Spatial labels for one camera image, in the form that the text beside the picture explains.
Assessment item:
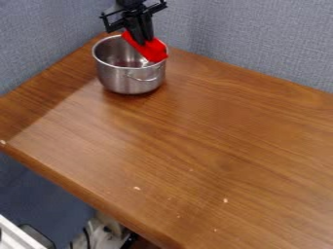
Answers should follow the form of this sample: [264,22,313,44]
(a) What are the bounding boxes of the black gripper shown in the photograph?
[99,0,167,46]

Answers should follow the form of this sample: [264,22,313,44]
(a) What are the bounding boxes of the red plastic block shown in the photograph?
[120,31,167,63]

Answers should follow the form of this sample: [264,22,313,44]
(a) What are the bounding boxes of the metal pot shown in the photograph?
[91,35,167,94]

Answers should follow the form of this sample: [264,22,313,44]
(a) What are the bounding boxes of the white object under table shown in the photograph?
[67,212,131,249]

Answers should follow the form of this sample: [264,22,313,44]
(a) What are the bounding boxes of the white striped object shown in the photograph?
[0,214,56,249]

